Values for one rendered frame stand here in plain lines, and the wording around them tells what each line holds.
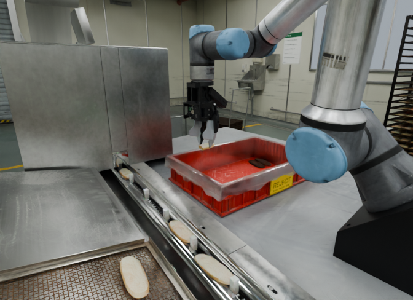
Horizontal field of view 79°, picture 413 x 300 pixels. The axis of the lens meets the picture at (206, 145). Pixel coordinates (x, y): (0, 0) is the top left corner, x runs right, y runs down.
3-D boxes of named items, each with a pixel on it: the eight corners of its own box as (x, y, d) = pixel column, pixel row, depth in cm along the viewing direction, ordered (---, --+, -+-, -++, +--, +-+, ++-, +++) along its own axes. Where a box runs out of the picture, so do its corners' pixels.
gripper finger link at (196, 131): (184, 145, 84) (187, 118, 80) (196, 141, 88) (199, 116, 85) (191, 148, 82) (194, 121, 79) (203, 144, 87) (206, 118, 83)
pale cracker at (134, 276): (154, 296, 39) (155, 289, 39) (129, 303, 37) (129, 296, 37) (137, 256, 47) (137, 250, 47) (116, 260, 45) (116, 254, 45)
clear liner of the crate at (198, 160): (317, 177, 97) (321, 153, 94) (220, 221, 70) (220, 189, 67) (253, 153, 123) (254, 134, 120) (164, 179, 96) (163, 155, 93)
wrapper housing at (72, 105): (177, 163, 113) (174, 48, 98) (31, 198, 83) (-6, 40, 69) (62, 90, 459) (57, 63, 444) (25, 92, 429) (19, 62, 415)
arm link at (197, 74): (200, 66, 81) (220, 66, 76) (200, 80, 82) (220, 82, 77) (184, 66, 76) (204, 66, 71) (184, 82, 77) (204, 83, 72)
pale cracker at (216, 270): (239, 278, 48) (239, 273, 47) (225, 289, 45) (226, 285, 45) (203, 251, 55) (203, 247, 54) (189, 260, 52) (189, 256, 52)
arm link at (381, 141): (407, 138, 57) (367, 91, 61) (385, 153, 49) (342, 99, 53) (360, 161, 66) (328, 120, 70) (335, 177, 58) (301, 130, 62)
